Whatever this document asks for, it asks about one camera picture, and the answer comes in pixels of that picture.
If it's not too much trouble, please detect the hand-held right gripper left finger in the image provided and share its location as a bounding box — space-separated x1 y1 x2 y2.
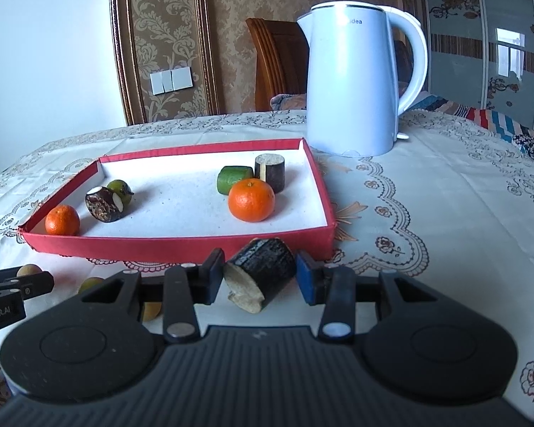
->
80 248 226 344

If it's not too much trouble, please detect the wardrobe with floral sliding doors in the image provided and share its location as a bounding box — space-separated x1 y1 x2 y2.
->
416 0 534 127

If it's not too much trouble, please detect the dark eggplant piece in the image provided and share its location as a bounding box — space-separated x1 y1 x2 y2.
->
223 238 297 315

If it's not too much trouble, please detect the white electric kettle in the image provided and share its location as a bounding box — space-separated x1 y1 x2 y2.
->
296 2 429 158

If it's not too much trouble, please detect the red cardboard box tray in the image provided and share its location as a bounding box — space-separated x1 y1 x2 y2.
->
18 138 337 262

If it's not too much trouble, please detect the white wall light switch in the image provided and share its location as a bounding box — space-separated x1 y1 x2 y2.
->
150 67 193 96

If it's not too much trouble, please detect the brown wooden chair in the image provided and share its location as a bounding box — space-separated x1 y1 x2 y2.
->
246 18 414 112

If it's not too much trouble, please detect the striped colourful blanket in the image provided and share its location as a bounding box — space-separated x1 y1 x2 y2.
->
409 91 534 143

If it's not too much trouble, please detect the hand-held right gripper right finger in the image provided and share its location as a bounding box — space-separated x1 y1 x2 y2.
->
296 251 444 344

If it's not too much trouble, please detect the grey pink cloth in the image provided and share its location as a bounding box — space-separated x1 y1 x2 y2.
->
269 93 308 111

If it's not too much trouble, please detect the large orange mandarin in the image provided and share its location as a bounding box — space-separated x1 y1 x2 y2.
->
228 178 276 222

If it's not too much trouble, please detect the green cucumber piece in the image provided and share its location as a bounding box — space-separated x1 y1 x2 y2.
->
216 165 255 196

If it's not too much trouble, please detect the dark water chestnut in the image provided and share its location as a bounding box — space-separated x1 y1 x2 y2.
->
85 186 126 222

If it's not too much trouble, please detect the green grape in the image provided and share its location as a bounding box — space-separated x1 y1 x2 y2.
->
107 180 135 207

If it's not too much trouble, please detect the small orange mandarin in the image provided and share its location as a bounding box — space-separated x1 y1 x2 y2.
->
45 205 81 236

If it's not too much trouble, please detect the brown wall moulding frame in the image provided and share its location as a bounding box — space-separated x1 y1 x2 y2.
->
109 0 225 126

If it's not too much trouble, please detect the white embroidered tablecloth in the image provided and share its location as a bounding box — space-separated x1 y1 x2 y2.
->
0 110 534 427

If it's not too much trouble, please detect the dark sugarcane piece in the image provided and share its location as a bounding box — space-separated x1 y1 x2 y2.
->
255 153 286 193

